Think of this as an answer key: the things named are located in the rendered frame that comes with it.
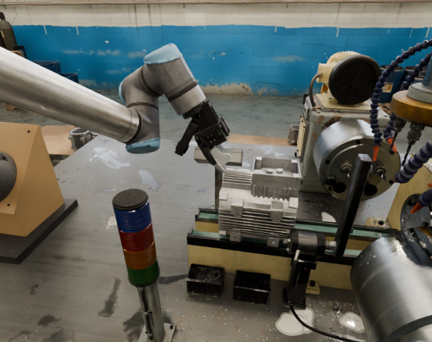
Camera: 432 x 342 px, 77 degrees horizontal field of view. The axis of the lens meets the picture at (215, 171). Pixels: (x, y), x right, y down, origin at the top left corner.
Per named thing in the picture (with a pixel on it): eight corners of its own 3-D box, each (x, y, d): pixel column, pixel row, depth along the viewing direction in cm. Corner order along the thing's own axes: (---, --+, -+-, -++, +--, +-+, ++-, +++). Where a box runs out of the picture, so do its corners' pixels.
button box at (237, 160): (242, 166, 101) (243, 153, 102) (241, 163, 94) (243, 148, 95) (197, 163, 104) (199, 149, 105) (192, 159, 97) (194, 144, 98)
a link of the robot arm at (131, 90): (116, 112, 76) (142, 95, 69) (115, 74, 79) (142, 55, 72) (144, 120, 84) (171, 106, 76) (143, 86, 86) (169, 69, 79)
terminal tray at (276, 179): (294, 181, 79) (298, 159, 75) (297, 202, 70) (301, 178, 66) (253, 177, 81) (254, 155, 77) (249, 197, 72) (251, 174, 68)
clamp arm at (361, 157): (342, 249, 66) (371, 154, 54) (345, 258, 64) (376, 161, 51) (327, 247, 67) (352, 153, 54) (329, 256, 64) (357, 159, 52)
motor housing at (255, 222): (287, 214, 90) (296, 163, 81) (289, 258, 74) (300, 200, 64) (227, 207, 93) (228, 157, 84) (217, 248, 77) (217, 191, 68)
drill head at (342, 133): (361, 163, 123) (377, 108, 111) (393, 213, 92) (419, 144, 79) (304, 159, 127) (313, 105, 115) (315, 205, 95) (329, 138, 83)
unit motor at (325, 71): (343, 135, 145) (364, 47, 124) (360, 163, 116) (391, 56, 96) (293, 131, 149) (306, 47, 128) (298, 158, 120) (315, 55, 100)
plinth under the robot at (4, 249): (78, 205, 115) (76, 199, 113) (19, 264, 87) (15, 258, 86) (10, 198, 119) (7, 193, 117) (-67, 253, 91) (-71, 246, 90)
